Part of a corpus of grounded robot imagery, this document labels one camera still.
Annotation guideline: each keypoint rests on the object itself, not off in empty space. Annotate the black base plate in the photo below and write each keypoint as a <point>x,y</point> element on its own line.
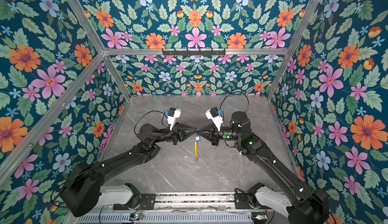
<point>138,202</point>
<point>245,201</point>

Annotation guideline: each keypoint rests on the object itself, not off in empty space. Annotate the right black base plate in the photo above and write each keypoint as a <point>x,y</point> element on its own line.
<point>245,201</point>

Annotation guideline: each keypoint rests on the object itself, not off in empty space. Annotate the large keyring with yellow sleeve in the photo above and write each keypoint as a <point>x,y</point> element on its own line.
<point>197,150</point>

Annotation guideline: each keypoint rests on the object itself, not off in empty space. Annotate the white vented cable duct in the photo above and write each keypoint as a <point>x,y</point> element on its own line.
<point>168,218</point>

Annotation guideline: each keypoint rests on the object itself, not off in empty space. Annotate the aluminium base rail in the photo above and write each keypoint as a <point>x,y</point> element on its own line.
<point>194,201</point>

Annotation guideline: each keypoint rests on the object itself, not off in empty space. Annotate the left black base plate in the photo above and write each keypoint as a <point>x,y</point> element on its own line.
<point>138,202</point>

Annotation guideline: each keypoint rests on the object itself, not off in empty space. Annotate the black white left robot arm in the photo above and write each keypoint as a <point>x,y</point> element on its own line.
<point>81,192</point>

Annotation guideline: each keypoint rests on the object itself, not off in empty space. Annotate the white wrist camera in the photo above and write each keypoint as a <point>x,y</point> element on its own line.
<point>215,115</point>
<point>172,115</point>

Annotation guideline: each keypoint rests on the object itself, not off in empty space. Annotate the black hook rail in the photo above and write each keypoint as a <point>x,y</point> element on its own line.
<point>193,52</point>

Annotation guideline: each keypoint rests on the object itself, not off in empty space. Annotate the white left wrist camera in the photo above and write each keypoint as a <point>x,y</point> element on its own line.
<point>172,115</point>

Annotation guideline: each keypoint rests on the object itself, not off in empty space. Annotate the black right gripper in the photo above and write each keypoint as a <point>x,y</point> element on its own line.
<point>214,137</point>

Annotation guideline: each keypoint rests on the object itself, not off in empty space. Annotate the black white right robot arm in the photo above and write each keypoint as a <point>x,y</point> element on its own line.
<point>257,151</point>

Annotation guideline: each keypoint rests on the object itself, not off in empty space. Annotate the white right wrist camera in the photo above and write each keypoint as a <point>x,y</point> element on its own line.
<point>215,115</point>

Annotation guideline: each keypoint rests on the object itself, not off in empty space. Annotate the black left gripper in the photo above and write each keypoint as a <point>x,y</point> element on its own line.
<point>178,135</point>

